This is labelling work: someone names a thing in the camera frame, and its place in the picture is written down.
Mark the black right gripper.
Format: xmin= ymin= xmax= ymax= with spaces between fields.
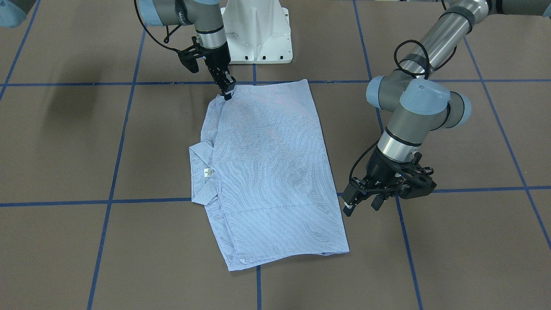
xmin=202 ymin=43 xmax=236 ymax=101

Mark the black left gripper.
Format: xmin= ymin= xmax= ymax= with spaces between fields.
xmin=342 ymin=147 xmax=409 ymax=217

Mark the blue striped button-up shirt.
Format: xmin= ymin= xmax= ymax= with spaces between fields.
xmin=189 ymin=79 xmax=350 ymax=272

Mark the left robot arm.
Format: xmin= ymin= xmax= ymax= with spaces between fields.
xmin=342 ymin=0 xmax=550 ymax=216

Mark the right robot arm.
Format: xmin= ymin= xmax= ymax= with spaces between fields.
xmin=134 ymin=0 xmax=231 ymax=79

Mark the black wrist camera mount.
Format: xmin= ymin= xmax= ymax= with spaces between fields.
xmin=398 ymin=152 xmax=437 ymax=199
xmin=176 ymin=37 xmax=204 ymax=73

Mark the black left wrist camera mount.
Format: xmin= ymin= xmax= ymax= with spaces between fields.
xmin=398 ymin=152 xmax=437 ymax=199

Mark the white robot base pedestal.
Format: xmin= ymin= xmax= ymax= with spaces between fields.
xmin=220 ymin=0 xmax=294 ymax=65

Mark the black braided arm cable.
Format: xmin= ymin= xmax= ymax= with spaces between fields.
xmin=133 ymin=0 xmax=183 ymax=54

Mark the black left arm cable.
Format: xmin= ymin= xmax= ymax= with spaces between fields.
xmin=348 ymin=0 xmax=459 ymax=192

